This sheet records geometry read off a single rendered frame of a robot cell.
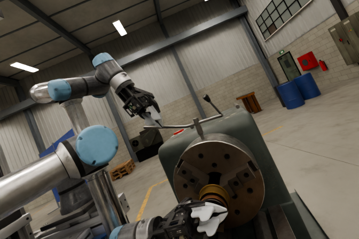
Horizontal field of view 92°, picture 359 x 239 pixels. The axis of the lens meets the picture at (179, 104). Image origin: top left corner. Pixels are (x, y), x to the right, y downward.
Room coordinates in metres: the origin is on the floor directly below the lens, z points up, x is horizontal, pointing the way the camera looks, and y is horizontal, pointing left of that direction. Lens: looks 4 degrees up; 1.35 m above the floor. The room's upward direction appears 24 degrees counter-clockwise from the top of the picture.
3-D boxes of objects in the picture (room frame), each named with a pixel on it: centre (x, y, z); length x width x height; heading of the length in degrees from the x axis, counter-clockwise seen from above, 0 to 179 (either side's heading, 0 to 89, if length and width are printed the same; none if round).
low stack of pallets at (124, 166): (8.16, 3.64, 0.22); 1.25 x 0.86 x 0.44; 5
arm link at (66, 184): (0.86, 0.64, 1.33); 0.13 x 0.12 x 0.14; 141
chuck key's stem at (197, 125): (0.66, -0.03, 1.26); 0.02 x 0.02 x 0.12
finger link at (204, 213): (0.46, 0.05, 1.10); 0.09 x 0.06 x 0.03; 73
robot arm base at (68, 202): (0.86, 0.65, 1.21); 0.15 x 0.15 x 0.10
